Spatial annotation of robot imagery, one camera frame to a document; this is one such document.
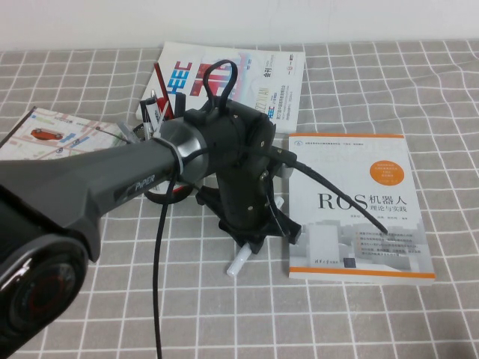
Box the white HEEC magazine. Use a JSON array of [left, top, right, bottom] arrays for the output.
[[144, 40, 306, 134]]

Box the white paint marker pen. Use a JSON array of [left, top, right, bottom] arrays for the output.
[[225, 245, 252, 277]]

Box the red map cover book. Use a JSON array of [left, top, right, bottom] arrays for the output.
[[0, 106, 130, 162]]

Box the clear grey pen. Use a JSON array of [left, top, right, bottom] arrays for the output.
[[118, 120, 141, 145]]

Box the black looped cable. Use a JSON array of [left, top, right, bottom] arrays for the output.
[[204, 59, 240, 113]]

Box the thick black camera cable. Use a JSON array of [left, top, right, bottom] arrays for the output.
[[275, 147, 389, 233]]

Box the white orange ROS book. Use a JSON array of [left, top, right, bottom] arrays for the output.
[[287, 132, 437, 288]]

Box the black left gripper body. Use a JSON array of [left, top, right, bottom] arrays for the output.
[[194, 163, 302, 244]]

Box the black cap white label marker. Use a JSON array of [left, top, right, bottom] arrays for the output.
[[140, 98, 160, 141]]

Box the thin black hanging cable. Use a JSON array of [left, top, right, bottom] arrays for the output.
[[150, 175, 179, 359]]

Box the black mesh pen holder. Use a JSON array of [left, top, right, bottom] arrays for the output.
[[130, 111, 198, 206]]

